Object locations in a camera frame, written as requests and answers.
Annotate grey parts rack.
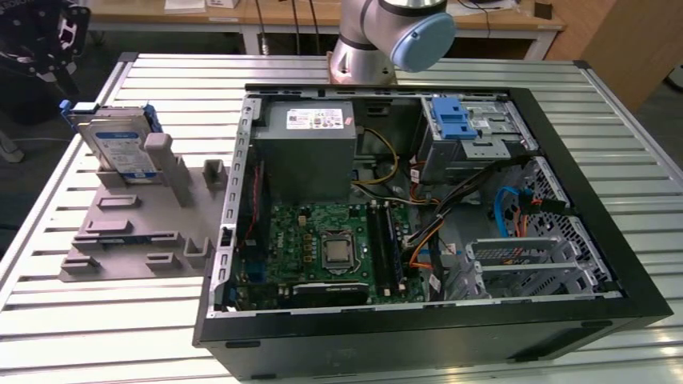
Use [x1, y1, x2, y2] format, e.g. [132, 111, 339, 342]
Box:
[59, 134, 232, 283]

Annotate black office chair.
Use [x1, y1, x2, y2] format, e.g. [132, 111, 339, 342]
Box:
[0, 59, 71, 125]

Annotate blue plastic latch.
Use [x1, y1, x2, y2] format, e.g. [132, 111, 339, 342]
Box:
[432, 97, 477, 140]

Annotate black RAM slot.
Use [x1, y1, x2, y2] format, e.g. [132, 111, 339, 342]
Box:
[367, 202, 387, 295]

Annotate black graphics card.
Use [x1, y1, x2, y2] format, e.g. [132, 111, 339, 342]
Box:
[276, 282, 371, 308]

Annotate metal optical drive cage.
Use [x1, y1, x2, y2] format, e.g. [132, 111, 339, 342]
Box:
[419, 95, 537, 185]

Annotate white paper box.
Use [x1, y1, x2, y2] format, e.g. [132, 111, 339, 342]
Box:
[163, 0, 207, 12]

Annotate hard disk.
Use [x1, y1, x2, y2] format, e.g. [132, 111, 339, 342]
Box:
[59, 99, 164, 183]

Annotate blue wire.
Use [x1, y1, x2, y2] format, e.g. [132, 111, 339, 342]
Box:
[493, 186, 535, 239]

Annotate black PC case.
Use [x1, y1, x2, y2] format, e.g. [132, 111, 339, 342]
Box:
[191, 82, 675, 381]

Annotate wooden desk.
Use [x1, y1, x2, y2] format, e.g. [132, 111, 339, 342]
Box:
[88, 0, 568, 61]

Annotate metal disk bay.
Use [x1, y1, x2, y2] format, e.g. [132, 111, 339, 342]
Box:
[463, 238, 609, 299]

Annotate grey power supply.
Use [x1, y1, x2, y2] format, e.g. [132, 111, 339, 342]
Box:
[251, 99, 357, 203]

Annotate CPU socket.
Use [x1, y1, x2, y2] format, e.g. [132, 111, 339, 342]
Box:
[317, 228, 365, 278]

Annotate grey metal foot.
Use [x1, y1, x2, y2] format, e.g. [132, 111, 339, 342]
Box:
[0, 130, 25, 164]

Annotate green motherboard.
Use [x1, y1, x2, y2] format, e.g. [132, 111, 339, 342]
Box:
[233, 202, 431, 307]

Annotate orange wire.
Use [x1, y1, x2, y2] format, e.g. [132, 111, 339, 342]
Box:
[408, 234, 444, 270]

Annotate silver CPU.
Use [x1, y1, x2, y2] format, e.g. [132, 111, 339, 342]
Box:
[323, 238, 357, 268]

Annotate yellow wire bundle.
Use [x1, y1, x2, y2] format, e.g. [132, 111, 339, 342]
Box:
[351, 126, 401, 186]

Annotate black power wire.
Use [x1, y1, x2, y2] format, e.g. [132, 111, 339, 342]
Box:
[511, 198, 567, 237]

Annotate wooden cabinet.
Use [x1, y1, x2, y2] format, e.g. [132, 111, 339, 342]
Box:
[547, 0, 683, 113]

